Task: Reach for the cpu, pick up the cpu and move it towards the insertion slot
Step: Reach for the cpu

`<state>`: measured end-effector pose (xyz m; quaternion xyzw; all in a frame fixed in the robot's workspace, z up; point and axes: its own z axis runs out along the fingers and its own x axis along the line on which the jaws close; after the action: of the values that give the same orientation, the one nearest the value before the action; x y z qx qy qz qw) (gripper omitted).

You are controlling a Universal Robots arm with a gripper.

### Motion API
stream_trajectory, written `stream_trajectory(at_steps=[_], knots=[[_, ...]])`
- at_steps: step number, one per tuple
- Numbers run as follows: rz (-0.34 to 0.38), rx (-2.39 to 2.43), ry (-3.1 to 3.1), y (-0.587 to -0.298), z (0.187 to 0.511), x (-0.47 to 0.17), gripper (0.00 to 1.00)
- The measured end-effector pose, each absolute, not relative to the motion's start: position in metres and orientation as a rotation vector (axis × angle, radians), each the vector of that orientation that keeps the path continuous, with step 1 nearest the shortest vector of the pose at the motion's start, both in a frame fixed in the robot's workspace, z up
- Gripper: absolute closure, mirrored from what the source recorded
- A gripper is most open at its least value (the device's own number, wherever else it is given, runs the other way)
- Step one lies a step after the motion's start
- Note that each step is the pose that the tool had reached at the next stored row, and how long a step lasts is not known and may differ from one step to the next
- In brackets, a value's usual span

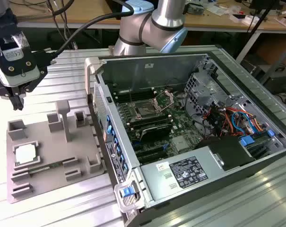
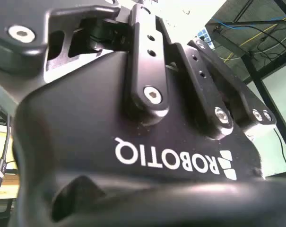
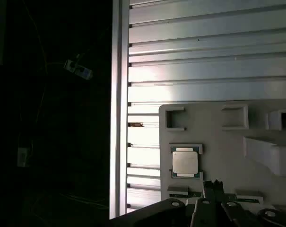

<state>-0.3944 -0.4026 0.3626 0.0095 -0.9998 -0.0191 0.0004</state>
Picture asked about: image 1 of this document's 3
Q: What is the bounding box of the open black PC case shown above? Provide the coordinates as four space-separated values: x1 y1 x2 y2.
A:
85 51 286 227

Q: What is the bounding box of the orange red wire bundle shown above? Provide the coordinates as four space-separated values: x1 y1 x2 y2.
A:
203 106 269 138

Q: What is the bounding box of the black computer tower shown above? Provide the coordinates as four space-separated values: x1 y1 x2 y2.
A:
263 70 286 95

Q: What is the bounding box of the blue flat wire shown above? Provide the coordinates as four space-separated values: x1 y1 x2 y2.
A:
231 111 254 136

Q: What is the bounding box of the green motherboard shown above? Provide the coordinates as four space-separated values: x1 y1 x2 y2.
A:
111 86 200 165

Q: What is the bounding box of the grey plastic parts rack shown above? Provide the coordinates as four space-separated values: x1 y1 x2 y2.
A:
6 99 105 205

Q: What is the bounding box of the blue case handle latch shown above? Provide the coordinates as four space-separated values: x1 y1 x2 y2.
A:
122 186 135 197

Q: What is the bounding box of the thick black camera cable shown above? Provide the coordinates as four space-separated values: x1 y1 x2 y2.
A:
31 0 135 71

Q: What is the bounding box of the black RAM slot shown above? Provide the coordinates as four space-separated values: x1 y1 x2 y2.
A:
113 87 155 96
130 118 172 130
126 113 170 124
115 92 156 103

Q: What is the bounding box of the white small parts tray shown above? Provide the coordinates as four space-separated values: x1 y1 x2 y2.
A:
231 13 253 24

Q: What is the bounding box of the metal socket cover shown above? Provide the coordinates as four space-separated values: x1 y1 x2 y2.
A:
153 90 175 112

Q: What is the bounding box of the blue plastic drive latch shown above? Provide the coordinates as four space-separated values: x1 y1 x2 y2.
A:
239 136 256 148

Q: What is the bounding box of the black fan shroud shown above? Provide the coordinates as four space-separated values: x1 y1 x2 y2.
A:
194 136 256 172

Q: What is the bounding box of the silver chipset heatsink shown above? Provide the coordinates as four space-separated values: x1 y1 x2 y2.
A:
172 137 191 151

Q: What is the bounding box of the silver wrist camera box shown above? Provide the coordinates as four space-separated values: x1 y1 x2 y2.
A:
0 33 48 87

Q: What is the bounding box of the wooden desk white frame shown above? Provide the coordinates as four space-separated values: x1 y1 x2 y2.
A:
0 0 286 34

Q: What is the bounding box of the green RAM stick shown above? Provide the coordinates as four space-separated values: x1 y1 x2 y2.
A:
26 161 66 175

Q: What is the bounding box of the silver square CPU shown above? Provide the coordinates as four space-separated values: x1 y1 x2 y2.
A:
14 143 38 164

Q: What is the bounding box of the black expansion card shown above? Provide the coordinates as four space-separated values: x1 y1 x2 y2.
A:
139 124 172 144

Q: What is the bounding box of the black expansion slot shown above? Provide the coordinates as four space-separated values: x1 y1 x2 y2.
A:
134 144 166 157
137 151 168 164

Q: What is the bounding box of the silver metal drive cage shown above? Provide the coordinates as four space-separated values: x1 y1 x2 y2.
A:
184 72 228 119

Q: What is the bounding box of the CPU socket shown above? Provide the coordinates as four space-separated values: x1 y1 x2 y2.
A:
133 101 156 119

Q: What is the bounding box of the silver power supply unit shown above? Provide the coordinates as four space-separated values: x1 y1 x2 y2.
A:
139 145 228 201

